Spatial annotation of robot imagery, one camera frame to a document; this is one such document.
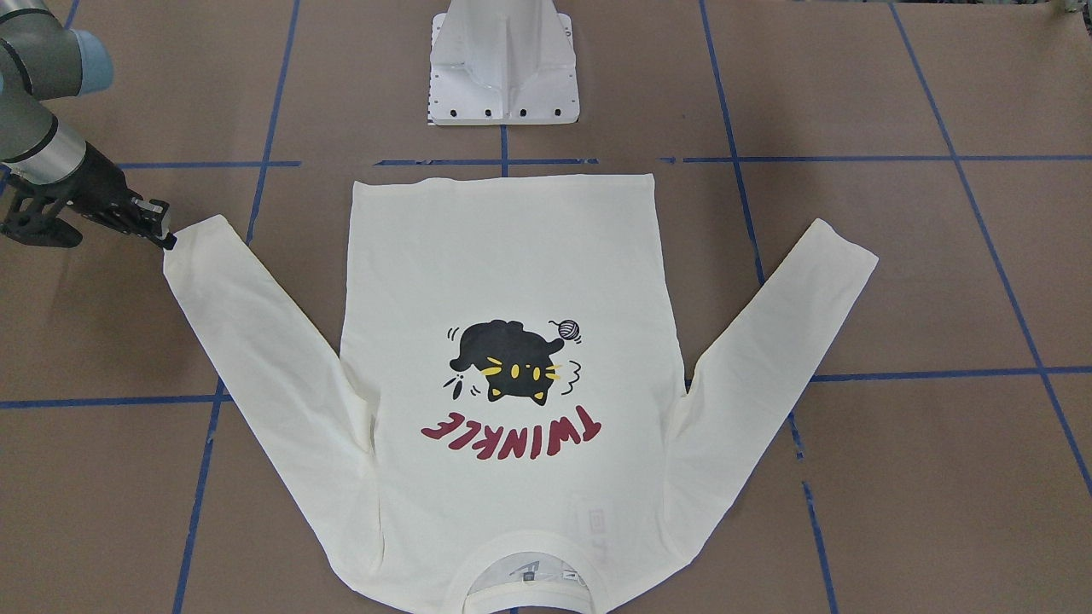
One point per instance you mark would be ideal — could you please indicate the cream long sleeve shirt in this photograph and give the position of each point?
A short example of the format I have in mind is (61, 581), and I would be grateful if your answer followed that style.
(506, 421)

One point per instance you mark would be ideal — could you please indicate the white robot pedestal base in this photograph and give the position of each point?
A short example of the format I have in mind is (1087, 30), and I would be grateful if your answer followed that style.
(502, 63)

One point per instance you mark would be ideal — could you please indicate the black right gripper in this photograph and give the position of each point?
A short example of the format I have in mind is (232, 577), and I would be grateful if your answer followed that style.
(101, 188)

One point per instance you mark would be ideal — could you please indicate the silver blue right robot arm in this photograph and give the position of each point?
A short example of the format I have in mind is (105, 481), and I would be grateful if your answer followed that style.
(51, 166)

